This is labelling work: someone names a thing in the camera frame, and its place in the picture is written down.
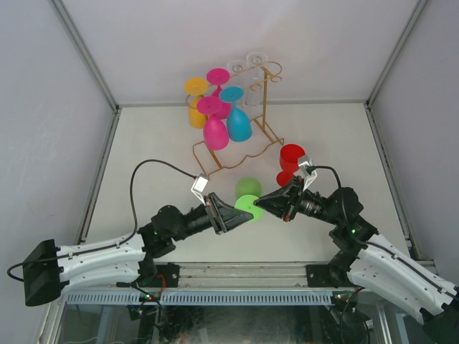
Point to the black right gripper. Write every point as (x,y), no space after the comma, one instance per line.
(285,202)

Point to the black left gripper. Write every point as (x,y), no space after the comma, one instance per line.
(221,216)

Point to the green wine glass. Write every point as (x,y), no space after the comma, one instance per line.
(247,191)

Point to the red wine glass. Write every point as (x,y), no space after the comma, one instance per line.
(289,155)

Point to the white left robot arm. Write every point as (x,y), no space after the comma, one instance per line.
(50,270)

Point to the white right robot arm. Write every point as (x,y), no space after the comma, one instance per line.
(367,259)

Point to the front pink wine glass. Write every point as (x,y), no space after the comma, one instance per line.
(214,131)

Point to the pink wine glass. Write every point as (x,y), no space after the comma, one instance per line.
(214,131)
(218,77)

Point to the blue wine glass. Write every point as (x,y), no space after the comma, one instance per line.
(238,123)

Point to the orange wine glass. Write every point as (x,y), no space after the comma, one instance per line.
(195,88)

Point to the back pink wine glass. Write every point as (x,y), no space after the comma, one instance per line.
(218,77)

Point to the clear wine glass left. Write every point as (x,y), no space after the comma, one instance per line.
(237,67)

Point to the clear wine glass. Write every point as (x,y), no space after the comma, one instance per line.
(256,59)
(237,67)

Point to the clear wine glass right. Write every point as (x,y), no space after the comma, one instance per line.
(256,59)

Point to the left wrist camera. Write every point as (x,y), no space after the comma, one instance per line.
(198,187)

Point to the aluminium frame rail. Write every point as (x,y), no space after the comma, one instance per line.
(195,276)

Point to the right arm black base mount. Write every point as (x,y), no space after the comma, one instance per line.
(324,275)

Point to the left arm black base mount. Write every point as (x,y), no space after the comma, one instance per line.
(167,275)

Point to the grey slotted cable duct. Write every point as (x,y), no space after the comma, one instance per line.
(204,298)

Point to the gold wire glass rack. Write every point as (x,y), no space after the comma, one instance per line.
(251,81)

